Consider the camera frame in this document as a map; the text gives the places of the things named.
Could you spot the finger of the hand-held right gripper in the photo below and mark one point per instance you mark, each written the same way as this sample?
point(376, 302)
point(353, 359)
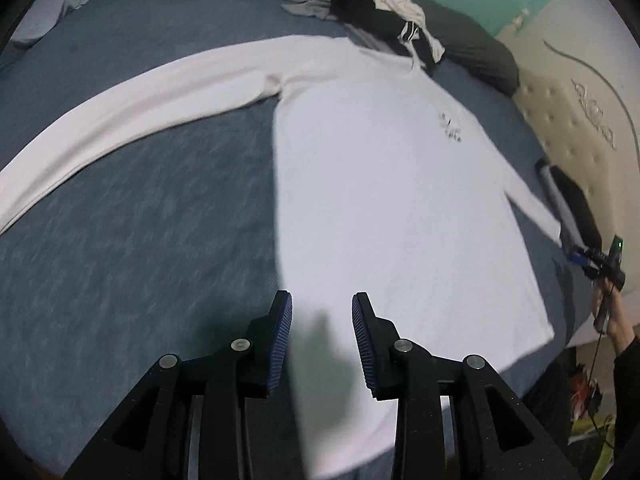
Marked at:
point(557, 195)
point(580, 215)

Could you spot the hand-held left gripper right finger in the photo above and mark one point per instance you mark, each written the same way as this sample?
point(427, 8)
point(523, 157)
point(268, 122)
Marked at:
point(362, 340)

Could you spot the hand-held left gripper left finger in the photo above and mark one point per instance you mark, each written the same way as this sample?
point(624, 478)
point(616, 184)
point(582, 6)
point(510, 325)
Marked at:
point(280, 340)

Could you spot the white long-sleeved shirt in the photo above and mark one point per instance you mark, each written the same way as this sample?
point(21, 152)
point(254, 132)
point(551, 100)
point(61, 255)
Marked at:
point(375, 185)

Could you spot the person's right forearm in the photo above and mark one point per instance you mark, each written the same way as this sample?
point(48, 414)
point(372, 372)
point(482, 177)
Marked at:
point(630, 385)

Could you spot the pile of black-white clothes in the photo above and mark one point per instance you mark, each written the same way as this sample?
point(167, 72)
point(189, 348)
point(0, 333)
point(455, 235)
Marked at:
point(305, 2)

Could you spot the person's right hand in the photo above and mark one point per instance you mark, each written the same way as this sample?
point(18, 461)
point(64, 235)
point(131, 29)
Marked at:
point(621, 325)

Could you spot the cream tufted headboard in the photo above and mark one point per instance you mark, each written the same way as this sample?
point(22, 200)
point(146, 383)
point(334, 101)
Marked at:
point(575, 125)

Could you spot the colourful printed paper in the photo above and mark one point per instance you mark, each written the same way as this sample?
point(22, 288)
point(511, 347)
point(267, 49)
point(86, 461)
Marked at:
point(585, 390)

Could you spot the bed with blue sheet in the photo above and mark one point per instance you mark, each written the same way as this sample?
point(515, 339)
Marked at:
point(150, 260)

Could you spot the dark grey duvet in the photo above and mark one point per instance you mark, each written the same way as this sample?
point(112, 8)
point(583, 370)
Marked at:
point(475, 40)

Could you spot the crumpled white garment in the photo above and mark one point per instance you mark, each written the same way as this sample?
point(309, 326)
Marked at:
point(402, 7)

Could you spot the light grey sheet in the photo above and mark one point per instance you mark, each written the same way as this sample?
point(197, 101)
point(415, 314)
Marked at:
point(55, 5)

